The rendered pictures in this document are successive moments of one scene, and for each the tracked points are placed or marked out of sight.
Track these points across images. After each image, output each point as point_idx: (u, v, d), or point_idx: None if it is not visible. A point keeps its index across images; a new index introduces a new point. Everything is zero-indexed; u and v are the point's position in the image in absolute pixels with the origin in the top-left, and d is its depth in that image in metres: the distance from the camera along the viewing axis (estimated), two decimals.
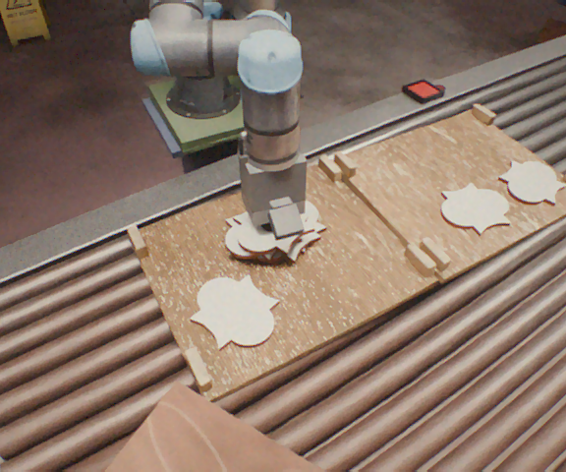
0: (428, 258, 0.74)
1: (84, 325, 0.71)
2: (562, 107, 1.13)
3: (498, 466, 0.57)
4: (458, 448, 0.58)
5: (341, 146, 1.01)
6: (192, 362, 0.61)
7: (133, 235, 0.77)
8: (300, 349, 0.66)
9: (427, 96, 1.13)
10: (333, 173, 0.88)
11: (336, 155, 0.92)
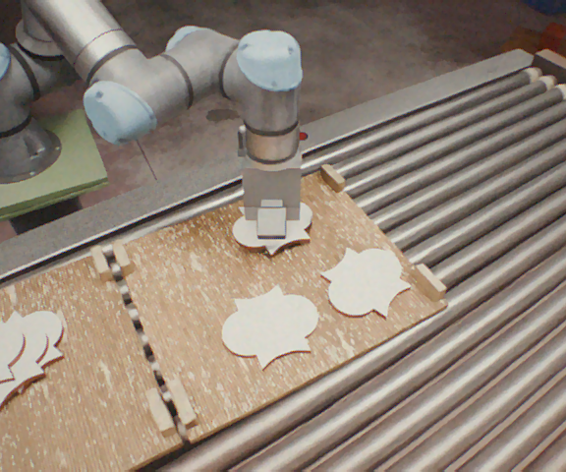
0: (165, 414, 0.54)
1: None
2: (450, 161, 0.93)
3: None
4: None
5: (143, 223, 0.81)
6: None
7: None
8: None
9: None
10: (98, 273, 0.68)
11: (112, 246, 0.72)
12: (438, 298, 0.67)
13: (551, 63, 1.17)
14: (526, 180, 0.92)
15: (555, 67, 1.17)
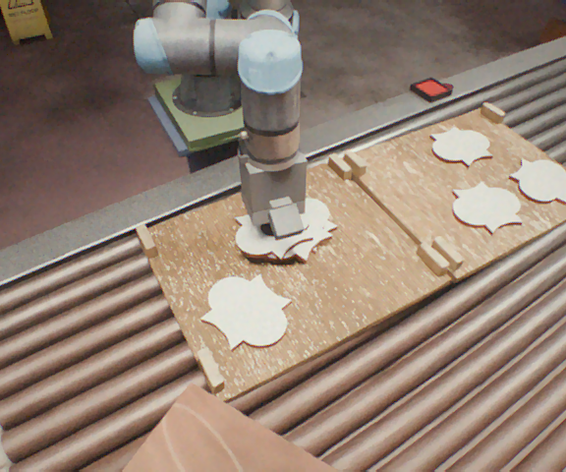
0: (441, 257, 0.73)
1: (92, 325, 0.70)
2: None
3: (515, 467, 0.56)
4: (475, 449, 0.58)
5: (350, 144, 1.00)
6: (204, 363, 0.61)
7: (141, 234, 0.76)
8: (312, 349, 0.65)
9: (435, 94, 1.12)
10: (343, 171, 0.88)
11: (346, 153, 0.91)
12: None
13: None
14: None
15: None
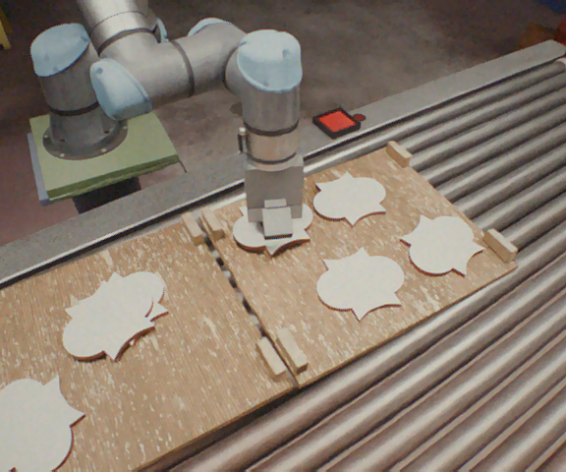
0: (278, 359, 0.59)
1: None
2: (501, 141, 0.98)
3: None
4: None
5: (223, 195, 0.86)
6: None
7: None
8: None
9: (339, 129, 0.98)
10: (193, 237, 0.73)
11: (202, 212, 0.77)
12: (510, 259, 0.72)
13: None
14: None
15: None
